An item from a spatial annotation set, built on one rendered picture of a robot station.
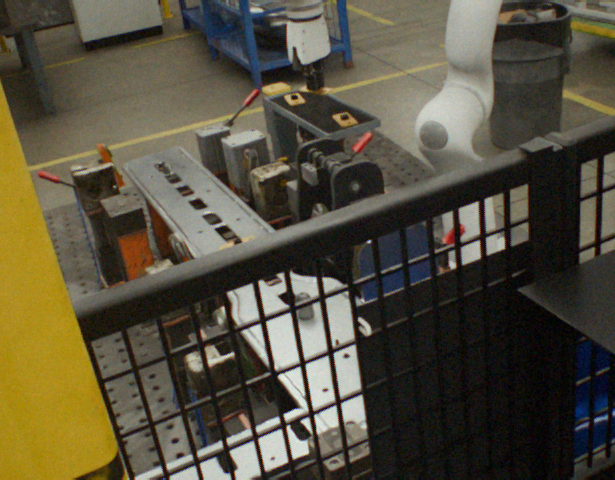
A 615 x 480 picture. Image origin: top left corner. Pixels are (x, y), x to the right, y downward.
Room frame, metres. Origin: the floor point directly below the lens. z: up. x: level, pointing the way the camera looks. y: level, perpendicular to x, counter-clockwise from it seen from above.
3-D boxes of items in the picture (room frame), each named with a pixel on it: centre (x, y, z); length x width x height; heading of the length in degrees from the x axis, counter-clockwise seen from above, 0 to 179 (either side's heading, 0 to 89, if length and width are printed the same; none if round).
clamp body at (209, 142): (2.20, 0.20, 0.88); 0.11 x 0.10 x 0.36; 111
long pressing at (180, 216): (1.61, 0.15, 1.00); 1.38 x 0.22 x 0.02; 21
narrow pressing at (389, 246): (0.91, -0.12, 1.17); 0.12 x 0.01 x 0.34; 111
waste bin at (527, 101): (4.26, -1.33, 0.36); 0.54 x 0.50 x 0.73; 106
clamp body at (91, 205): (2.07, 0.53, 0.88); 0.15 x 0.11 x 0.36; 111
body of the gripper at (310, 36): (1.92, -0.09, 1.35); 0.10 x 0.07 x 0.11; 132
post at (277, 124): (2.17, 0.01, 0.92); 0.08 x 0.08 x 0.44; 21
